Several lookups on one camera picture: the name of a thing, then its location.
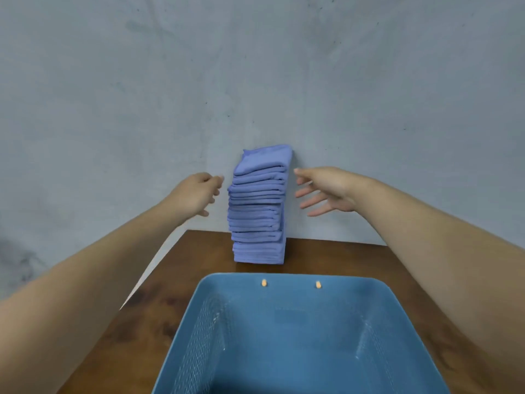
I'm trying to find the person's left hand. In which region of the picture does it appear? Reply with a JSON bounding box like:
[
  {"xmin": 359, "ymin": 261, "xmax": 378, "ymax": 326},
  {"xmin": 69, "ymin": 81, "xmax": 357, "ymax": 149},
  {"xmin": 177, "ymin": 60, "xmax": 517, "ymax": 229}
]
[{"xmin": 163, "ymin": 172, "xmax": 225, "ymax": 225}]

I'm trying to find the person's right hand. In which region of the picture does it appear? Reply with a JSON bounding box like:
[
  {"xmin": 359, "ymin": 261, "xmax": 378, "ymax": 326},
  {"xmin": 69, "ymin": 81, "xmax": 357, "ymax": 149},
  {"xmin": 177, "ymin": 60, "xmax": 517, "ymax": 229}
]
[{"xmin": 293, "ymin": 166, "xmax": 362, "ymax": 218}]

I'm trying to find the person's right forearm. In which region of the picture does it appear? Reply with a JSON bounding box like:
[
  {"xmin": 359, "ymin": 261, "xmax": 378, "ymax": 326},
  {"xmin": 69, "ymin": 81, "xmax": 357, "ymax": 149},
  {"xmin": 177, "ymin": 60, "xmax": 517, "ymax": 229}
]
[{"xmin": 352, "ymin": 175, "xmax": 525, "ymax": 394}]

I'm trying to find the person's left forearm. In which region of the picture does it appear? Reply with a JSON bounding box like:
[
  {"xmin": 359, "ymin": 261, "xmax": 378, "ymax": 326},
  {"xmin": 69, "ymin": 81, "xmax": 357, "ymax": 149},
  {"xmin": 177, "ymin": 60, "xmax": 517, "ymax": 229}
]
[{"xmin": 0, "ymin": 198, "xmax": 186, "ymax": 394}]

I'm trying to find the stack of folded blue towels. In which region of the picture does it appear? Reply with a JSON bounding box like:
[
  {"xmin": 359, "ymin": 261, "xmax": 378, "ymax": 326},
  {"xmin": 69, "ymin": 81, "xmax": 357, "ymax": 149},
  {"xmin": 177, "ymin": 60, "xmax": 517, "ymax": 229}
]
[{"xmin": 227, "ymin": 144, "xmax": 294, "ymax": 266}]

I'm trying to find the blue plastic basket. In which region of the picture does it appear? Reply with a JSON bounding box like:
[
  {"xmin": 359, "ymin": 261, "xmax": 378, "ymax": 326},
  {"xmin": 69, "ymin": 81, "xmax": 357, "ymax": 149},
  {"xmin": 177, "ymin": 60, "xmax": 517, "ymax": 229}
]
[{"xmin": 151, "ymin": 273, "xmax": 452, "ymax": 394}]

